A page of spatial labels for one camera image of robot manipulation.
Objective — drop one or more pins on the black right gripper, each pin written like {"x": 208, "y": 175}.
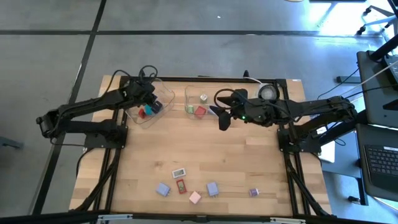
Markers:
{"x": 255, "y": 112}

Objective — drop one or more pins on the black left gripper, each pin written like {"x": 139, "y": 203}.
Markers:
{"x": 140, "y": 91}

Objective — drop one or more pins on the lavender wall charger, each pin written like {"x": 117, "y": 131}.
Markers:
{"x": 212, "y": 188}
{"x": 212, "y": 110}

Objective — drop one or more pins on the small red device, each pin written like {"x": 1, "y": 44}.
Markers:
{"x": 142, "y": 113}

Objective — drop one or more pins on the red plug adapter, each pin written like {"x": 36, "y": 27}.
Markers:
{"x": 200, "y": 112}

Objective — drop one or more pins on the white digital thermometer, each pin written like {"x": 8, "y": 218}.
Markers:
{"x": 178, "y": 173}

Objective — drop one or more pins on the small purple plug adapter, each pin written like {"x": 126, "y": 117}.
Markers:
{"x": 253, "y": 192}

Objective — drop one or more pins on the red digital thermometer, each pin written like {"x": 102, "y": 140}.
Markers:
{"x": 181, "y": 186}

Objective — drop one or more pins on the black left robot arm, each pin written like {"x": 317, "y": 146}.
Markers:
{"x": 93, "y": 101}

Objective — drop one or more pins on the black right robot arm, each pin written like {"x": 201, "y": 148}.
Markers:
{"x": 326, "y": 107}

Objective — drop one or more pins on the clear plastic bin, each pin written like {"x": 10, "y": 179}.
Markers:
{"x": 189, "y": 93}
{"x": 164, "y": 93}

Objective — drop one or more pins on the white paper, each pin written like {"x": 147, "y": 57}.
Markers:
{"x": 328, "y": 152}

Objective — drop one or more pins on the black stand beam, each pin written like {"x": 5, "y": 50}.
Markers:
{"x": 342, "y": 130}

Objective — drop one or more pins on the grey furniture foot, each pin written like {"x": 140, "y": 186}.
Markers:
{"x": 9, "y": 143}

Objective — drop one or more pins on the dark grey panel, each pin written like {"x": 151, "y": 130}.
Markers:
{"x": 373, "y": 93}

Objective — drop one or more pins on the dark grey laptop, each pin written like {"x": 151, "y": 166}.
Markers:
{"x": 382, "y": 161}

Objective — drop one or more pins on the white chair base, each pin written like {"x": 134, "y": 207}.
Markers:
{"x": 376, "y": 21}

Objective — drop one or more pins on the black aluminium table frame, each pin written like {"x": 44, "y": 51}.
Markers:
{"x": 217, "y": 80}

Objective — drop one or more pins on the pink wall charger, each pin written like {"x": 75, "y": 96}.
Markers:
{"x": 195, "y": 197}

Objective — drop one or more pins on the light blue wall charger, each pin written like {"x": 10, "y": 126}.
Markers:
{"x": 162, "y": 188}

